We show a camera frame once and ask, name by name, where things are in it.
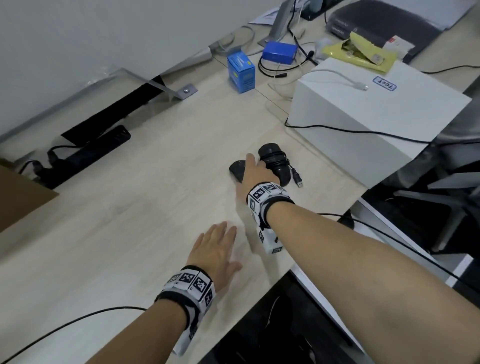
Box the small black mouse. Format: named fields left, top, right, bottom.
left=229, top=160, right=248, bottom=184

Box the blue-edged white label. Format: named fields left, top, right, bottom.
left=373, top=76, right=398, bottom=92

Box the white and red card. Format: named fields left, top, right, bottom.
left=382, top=34, right=416, bottom=59

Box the marker-tagged left wrist band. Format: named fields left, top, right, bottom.
left=155, top=265, right=217, bottom=314

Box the black power plug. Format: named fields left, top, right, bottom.
left=18, top=145, right=82, bottom=178

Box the person's right hand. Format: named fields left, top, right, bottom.
left=235, top=153, right=280, bottom=203

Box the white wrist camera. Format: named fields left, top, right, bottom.
left=257, top=224, right=284, bottom=256
left=172, top=310, right=200, bottom=357

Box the long black cable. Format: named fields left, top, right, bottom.
left=283, top=118, right=480, bottom=146

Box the black looped cable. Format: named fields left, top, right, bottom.
left=257, top=0, right=320, bottom=79

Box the marker-tagged wrist band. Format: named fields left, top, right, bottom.
left=246, top=181, right=296, bottom=229
left=155, top=265, right=217, bottom=314

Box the silver monitor stand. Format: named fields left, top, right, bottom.
left=258, top=0, right=301, bottom=48

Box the grey office chair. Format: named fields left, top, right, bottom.
left=382, top=75, right=480, bottom=256

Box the person's left hand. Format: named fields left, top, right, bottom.
left=186, top=221, right=243, bottom=292

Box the dark grey laptop bag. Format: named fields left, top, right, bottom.
left=325, top=0, right=444, bottom=64

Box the person's left forearm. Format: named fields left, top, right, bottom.
left=85, top=300, right=188, bottom=364

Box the brown cardboard box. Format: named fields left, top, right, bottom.
left=0, top=159, right=60, bottom=234

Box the person's right forearm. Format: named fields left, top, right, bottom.
left=267, top=202, right=480, bottom=364

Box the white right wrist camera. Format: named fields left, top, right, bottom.
left=257, top=224, right=284, bottom=256

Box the thin grey cable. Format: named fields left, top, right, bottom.
left=217, top=25, right=257, bottom=58

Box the marker-tagged right wrist band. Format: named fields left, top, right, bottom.
left=246, top=181, right=296, bottom=229

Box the blue battery pack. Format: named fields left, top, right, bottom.
left=261, top=41, right=299, bottom=65

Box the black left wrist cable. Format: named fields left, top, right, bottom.
left=0, top=306, right=148, bottom=364

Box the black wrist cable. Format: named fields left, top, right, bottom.
left=318, top=212, right=480, bottom=286
left=0, top=306, right=148, bottom=364

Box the yellow torn envelope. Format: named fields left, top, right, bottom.
left=321, top=31, right=398, bottom=73

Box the grey metal partition bracket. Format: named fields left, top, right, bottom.
left=87, top=67, right=199, bottom=101
left=160, top=33, right=241, bottom=76

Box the white desk frame rail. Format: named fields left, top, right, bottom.
left=290, top=198, right=474, bottom=355

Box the small blue carton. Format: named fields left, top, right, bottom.
left=226, top=51, right=256, bottom=94

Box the black corded mouse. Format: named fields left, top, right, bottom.
left=257, top=143, right=304, bottom=188

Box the thin black cable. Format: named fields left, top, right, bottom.
left=419, top=64, right=480, bottom=75

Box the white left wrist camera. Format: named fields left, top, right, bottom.
left=172, top=310, right=200, bottom=357

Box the white cable with plug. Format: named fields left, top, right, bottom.
left=269, top=68, right=369, bottom=100

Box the black power strip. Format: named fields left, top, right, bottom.
left=35, top=124, right=132, bottom=190

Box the large white box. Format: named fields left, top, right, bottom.
left=287, top=57, right=473, bottom=190

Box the stack of white papers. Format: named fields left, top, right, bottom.
left=409, top=0, right=480, bottom=31

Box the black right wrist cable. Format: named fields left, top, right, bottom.
left=318, top=212, right=480, bottom=286

